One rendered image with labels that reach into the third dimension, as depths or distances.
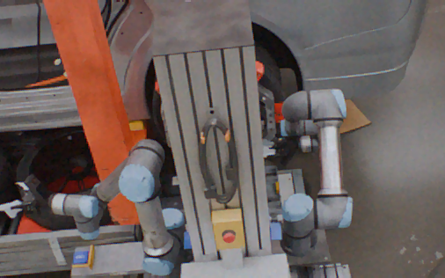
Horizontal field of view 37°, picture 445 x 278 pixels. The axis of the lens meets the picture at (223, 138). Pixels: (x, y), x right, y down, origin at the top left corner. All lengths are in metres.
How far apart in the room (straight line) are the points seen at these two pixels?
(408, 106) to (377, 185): 0.79
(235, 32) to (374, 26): 1.67
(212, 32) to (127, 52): 1.63
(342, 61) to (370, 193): 1.01
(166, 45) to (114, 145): 1.33
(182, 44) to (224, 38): 0.10
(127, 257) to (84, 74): 0.99
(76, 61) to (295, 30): 1.09
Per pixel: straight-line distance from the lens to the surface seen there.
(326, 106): 2.58
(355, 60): 3.35
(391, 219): 3.91
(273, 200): 3.75
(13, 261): 3.75
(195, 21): 1.73
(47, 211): 2.52
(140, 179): 2.15
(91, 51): 2.64
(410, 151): 4.32
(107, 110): 2.81
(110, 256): 3.29
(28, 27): 4.23
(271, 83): 3.20
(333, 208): 2.55
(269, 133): 3.28
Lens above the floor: 2.92
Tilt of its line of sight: 41 degrees down
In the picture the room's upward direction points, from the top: 8 degrees counter-clockwise
